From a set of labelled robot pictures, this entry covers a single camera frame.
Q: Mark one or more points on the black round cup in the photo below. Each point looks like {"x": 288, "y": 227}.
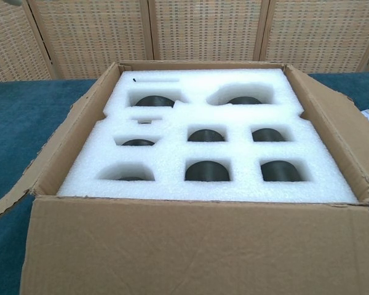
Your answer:
{"x": 269, "y": 136}
{"x": 206, "y": 136}
{"x": 206, "y": 172}
{"x": 244, "y": 100}
{"x": 138, "y": 143}
{"x": 281, "y": 172}
{"x": 155, "y": 101}

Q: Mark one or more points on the red cardboard shipping box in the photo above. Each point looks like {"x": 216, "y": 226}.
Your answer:
{"x": 187, "y": 246}

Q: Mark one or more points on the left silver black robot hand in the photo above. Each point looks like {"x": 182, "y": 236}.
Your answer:
{"x": 12, "y": 1}

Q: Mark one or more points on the woven bamboo folding screen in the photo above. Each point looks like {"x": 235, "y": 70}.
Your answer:
{"x": 203, "y": 30}

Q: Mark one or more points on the white foam insert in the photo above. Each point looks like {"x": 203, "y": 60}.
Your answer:
{"x": 172, "y": 150}

